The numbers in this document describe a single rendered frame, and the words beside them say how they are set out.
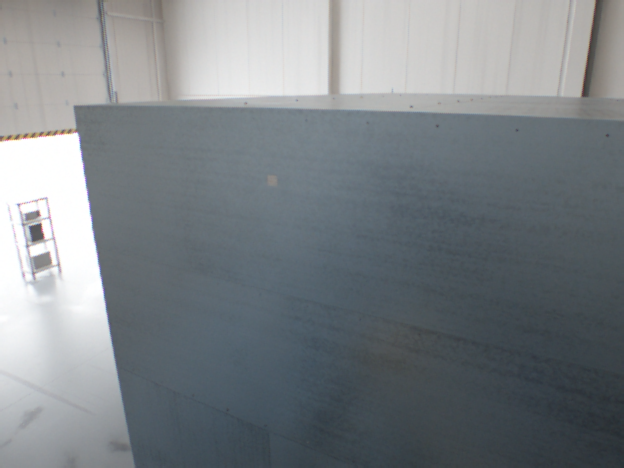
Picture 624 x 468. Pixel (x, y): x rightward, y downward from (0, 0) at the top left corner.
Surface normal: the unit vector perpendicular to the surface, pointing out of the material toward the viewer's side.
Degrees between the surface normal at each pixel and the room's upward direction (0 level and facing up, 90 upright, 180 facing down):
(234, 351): 90
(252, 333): 90
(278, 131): 90
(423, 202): 90
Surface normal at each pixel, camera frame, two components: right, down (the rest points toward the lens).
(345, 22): -0.47, 0.28
